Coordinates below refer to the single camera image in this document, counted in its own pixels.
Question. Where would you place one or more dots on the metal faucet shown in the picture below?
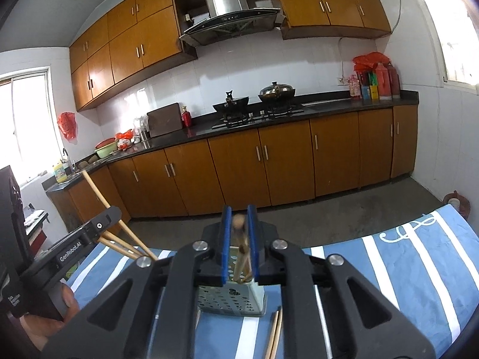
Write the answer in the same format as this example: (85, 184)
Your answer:
(67, 159)

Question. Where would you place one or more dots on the red basin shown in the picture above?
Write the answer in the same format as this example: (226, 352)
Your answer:
(104, 143)

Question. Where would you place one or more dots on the brown round jar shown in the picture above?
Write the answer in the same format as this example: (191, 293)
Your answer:
(458, 204)

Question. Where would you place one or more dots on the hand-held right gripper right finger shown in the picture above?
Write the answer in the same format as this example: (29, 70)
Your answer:
(252, 246)

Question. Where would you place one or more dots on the black gas stove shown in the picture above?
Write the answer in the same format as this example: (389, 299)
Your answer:
(258, 116)

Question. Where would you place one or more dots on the person's left hand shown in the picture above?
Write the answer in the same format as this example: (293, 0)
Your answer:
(69, 304)

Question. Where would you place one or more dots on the red bottle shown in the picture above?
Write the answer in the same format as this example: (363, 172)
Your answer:
(186, 119)

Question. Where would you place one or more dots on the blue white striped tablecloth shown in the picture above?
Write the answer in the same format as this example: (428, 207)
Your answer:
(396, 269)

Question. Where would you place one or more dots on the yellow dish soap bottle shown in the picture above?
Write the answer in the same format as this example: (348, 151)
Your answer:
(59, 174)

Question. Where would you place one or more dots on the dark wooden cutting board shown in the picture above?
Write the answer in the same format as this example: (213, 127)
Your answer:
(164, 119)

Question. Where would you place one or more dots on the hanging red plastic bag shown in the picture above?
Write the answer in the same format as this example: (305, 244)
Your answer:
(67, 126)

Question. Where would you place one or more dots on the pot with dark lid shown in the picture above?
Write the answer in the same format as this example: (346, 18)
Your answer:
(277, 92)

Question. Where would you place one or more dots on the clear jars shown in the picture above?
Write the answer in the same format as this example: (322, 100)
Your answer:
(141, 127)

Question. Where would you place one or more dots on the barred window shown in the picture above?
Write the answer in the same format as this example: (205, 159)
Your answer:
(456, 30)

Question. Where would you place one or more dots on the steel range hood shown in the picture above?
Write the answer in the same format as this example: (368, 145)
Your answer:
(224, 0)

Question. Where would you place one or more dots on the pink bottle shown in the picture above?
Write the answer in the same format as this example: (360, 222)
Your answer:
(354, 88)

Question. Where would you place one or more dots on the black kitchen countertop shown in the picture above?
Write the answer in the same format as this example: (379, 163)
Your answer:
(374, 104)

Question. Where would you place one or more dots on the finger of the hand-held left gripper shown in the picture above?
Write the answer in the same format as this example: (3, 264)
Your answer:
(104, 222)

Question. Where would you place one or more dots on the yellow box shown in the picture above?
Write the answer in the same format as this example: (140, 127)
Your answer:
(374, 92)

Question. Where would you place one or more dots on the green perforated utensil holder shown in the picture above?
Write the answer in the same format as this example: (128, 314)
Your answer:
(224, 301)

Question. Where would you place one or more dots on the wooden wall cabinets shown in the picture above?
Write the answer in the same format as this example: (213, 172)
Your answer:
(149, 41)

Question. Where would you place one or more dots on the window beside sink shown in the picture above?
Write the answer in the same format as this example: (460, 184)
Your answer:
(26, 127)

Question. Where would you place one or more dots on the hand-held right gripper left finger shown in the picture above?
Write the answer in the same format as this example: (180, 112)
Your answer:
(226, 246)

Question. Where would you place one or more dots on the dark red thermos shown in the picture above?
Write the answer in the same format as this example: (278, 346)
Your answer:
(394, 81)

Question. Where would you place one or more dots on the black wok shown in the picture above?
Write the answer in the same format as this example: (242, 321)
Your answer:
(232, 104)

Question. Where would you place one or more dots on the green basin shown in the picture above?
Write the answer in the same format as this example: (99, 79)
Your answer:
(106, 152)

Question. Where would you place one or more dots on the wooden base cabinets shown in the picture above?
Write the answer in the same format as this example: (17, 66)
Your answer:
(288, 157)

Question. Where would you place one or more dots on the blue box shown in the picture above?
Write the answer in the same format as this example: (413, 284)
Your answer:
(365, 92)

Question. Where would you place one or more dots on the wooden chopstick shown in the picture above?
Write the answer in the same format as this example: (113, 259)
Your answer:
(277, 333)
(270, 334)
(239, 254)
(114, 247)
(95, 190)
(119, 245)

